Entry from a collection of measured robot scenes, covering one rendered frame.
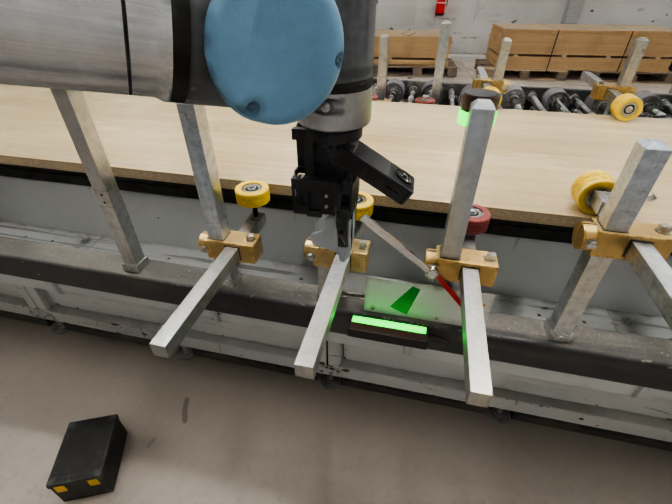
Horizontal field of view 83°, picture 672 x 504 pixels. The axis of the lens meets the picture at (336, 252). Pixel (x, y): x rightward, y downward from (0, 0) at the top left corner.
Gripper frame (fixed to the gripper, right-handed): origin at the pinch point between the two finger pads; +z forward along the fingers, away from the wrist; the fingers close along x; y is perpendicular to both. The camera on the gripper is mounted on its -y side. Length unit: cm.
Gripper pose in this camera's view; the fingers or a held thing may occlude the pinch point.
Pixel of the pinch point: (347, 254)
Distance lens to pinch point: 58.6
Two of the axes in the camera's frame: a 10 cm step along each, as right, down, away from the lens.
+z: 0.0, 8.0, 6.0
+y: -9.8, -1.2, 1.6
